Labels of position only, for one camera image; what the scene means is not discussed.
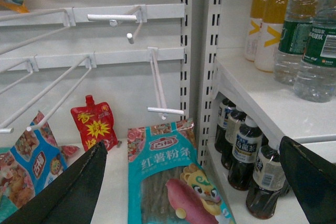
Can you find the blue snack bag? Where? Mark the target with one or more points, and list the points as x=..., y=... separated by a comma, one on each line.
x=30, y=165

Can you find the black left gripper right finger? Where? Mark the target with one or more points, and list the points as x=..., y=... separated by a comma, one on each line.
x=312, y=179

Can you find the red spouted sauce pouch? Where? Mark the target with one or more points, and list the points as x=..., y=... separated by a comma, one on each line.
x=95, y=124

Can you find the water bottle barcode label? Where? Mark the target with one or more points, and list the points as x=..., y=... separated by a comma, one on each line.
x=296, y=27

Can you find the water bottle green label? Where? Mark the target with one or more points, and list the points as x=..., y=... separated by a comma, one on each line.
x=315, y=80

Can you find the white peg hook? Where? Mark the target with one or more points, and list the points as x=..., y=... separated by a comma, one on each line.
x=161, y=107

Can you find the white slotted shelf upright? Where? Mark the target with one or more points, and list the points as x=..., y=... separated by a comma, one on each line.
x=199, y=37

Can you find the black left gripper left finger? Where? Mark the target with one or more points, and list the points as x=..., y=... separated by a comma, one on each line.
x=70, y=198

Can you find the teal sweet potato noodle bag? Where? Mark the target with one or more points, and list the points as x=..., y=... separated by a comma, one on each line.
x=166, y=184

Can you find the yellow drink bottle white label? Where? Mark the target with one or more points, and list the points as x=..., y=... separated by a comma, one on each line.
x=252, y=35

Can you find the upper white shelf board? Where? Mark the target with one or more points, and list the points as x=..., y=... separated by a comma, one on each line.
x=272, y=105

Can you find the dark tea bottle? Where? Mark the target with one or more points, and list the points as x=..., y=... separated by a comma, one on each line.
x=245, y=148
x=225, y=108
x=267, y=182

